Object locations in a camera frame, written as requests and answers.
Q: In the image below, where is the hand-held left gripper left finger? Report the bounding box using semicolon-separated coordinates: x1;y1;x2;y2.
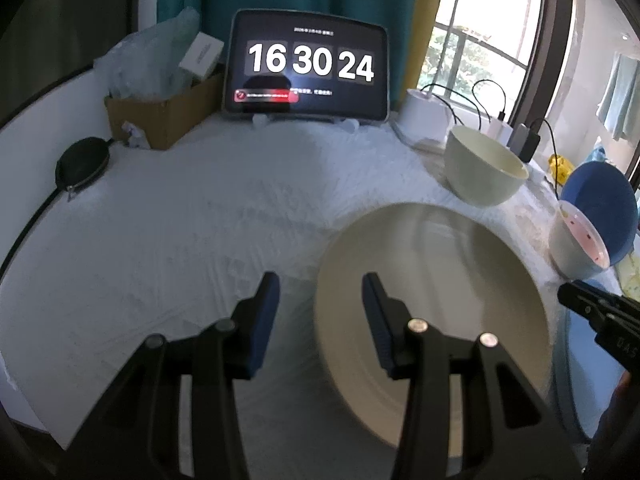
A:
65;271;282;480

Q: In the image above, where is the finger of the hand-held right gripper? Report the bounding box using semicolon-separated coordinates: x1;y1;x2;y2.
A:
556;280;640;334

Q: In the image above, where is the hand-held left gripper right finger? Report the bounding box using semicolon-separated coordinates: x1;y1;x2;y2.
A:
361;272;586;480

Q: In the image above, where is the white strawberry print bowl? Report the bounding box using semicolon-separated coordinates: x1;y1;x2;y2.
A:
548;200;612;281

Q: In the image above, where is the beige plate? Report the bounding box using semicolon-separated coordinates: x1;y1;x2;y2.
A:
314;202;561;461

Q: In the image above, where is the blue bowl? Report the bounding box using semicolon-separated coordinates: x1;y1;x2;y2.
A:
559;161;640;276

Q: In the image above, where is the white textured tablecloth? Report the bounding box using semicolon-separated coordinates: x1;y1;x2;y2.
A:
0;110;621;461

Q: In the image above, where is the yellow wipes packet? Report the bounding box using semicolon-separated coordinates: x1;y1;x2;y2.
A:
547;154;573;183

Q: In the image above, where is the cream bowl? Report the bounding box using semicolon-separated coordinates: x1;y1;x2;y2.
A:
444;126;530;208

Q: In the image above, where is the black charger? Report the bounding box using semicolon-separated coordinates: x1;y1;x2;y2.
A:
510;122;541;163

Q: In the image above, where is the white charger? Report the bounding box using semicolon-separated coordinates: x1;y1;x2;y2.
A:
487;117;513;143

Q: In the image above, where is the clear tablet stand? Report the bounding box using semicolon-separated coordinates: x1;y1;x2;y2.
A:
252;114;361;132

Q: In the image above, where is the white desk lamp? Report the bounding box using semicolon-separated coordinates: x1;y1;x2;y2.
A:
395;0;511;153

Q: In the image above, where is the light blue hanging towel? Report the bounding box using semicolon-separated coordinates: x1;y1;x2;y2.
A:
597;52;640;143

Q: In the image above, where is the cardboard box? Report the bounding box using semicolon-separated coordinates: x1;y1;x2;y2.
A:
104;72;224;151

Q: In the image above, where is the black round pouch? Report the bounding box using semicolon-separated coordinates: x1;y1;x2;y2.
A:
56;137;111;193

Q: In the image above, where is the tablet with clock display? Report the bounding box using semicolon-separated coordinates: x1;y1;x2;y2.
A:
222;8;391;123

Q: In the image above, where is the small white box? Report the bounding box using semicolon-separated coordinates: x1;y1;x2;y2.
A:
179;31;225;81

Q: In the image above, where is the window railing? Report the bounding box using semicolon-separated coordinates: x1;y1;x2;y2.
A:
420;22;531;126

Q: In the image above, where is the clear plastic bag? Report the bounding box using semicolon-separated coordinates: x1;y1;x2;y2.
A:
92;7;223;101

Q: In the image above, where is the yellow curtain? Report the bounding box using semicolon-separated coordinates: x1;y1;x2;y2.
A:
402;0;448;111

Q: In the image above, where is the black black-charger cable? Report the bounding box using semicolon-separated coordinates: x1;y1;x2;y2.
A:
527;119;558;161

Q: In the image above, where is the black white-charger cable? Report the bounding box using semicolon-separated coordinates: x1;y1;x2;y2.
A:
472;79;507;121

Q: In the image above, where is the black lamp cable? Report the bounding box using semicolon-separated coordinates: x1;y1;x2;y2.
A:
417;85;481;128

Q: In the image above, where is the black pouch cable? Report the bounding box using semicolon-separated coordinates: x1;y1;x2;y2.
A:
0;187;68;281

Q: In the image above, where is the dark window frame post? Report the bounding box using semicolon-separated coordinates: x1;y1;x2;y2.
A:
515;0;576;131

